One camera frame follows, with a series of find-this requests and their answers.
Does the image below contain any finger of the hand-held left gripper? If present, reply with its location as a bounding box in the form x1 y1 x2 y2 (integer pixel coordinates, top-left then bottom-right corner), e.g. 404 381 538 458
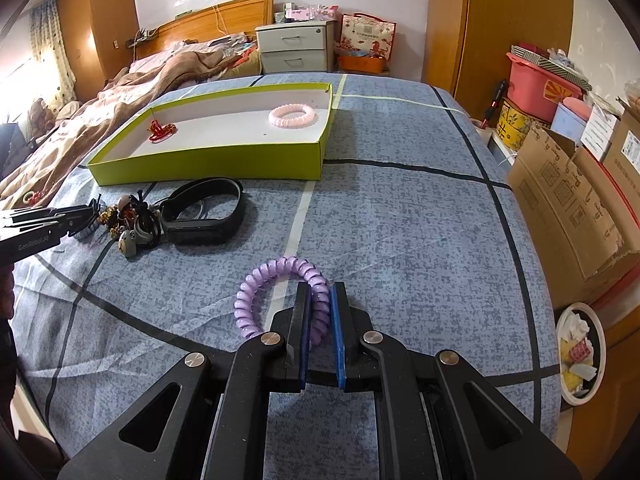
0 214 95 237
0 202 97 224

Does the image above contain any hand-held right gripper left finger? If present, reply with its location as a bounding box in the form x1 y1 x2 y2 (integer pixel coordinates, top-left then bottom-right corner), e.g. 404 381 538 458
57 281 313 480

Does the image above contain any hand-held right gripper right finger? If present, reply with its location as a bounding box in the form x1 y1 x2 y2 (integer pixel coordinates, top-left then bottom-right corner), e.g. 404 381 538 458
330 281 583 480

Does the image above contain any light blue spiral hair tie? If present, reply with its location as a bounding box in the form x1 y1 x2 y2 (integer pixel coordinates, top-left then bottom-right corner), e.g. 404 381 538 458
65 222 103 244

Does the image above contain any grey charm hair tie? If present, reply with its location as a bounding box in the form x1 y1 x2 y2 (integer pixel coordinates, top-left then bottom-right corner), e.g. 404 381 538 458
119 227 154 259

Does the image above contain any black cord necklace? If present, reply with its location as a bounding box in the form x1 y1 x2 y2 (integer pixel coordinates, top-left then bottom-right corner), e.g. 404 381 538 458
127 187 164 241

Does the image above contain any purple spiral hair tie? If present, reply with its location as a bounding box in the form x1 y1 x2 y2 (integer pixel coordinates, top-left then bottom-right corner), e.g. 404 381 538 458
234 256 332 351

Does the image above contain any green cardboard box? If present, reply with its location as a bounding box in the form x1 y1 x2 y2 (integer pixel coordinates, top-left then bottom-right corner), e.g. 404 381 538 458
87 81 335 187

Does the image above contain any black band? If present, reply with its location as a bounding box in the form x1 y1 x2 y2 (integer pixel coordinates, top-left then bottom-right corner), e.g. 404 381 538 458
159 177 246 246

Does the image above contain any person's left forearm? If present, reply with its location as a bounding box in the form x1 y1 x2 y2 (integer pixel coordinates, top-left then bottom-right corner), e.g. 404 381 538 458
0 260 22 413

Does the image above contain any bed with brown blanket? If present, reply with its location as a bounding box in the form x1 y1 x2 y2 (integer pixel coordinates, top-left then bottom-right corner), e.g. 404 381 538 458
0 40 261 208

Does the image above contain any patterned curtain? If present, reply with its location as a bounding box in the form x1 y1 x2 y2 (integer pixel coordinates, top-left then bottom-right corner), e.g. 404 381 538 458
27 0 77 107

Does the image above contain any power strip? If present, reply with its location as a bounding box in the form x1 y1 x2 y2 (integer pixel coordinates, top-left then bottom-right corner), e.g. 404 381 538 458
126 27 162 45

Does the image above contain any narrow wooden wardrobe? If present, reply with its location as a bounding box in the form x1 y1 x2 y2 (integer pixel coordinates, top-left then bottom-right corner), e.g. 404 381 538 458
56 0 141 102

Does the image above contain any white trash bin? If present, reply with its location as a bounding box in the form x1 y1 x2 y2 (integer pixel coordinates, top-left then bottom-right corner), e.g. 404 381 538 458
555 302 607 406

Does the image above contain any wooden headboard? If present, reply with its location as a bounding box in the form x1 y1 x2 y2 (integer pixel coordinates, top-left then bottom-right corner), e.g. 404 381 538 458
134 0 275 61

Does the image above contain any open cardboard box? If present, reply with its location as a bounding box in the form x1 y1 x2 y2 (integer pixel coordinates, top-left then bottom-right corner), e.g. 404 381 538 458
506 120 640 282

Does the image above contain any grey drawer nightstand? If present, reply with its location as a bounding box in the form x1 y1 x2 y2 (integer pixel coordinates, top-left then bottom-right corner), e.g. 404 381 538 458
256 20 337 75

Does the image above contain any orange box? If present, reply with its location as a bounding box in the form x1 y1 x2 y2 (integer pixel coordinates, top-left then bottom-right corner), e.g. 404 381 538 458
337 55 389 76

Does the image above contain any yellow patterned tin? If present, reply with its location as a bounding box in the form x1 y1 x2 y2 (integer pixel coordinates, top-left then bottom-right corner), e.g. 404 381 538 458
496 97 552 154

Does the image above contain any red and black tool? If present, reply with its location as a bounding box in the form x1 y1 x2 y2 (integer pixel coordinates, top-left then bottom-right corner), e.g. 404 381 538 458
481 80 509 129

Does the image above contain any pink box on nightstand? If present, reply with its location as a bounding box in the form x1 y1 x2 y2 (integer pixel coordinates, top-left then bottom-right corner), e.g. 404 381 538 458
282 2 341 23

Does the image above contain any red patterned gift bag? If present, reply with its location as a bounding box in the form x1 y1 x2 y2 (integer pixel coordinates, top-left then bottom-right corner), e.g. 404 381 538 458
340 12 397 61

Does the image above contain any pale blue round box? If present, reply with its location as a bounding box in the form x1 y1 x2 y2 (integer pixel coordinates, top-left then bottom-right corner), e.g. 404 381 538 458
551 97 589 144

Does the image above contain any pink plastic bin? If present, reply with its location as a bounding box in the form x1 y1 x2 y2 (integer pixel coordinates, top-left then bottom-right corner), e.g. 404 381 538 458
505 51 586 123

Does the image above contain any white printed carton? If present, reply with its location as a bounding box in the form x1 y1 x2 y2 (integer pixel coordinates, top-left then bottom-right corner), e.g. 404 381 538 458
582 102 625 162

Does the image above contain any striped flat box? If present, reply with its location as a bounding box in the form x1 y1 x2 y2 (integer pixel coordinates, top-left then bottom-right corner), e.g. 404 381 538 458
510 44 592 92

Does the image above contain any large wooden wardrobe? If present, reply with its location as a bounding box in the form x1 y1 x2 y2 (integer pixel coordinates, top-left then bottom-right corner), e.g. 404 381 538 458
422 0 574 111

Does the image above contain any gold bead bracelet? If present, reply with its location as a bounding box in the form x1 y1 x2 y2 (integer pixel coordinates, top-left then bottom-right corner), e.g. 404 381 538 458
97 205 126 236

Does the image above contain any pink bead bracelet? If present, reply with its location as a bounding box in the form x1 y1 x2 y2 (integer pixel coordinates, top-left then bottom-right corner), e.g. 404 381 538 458
268 103 317 128

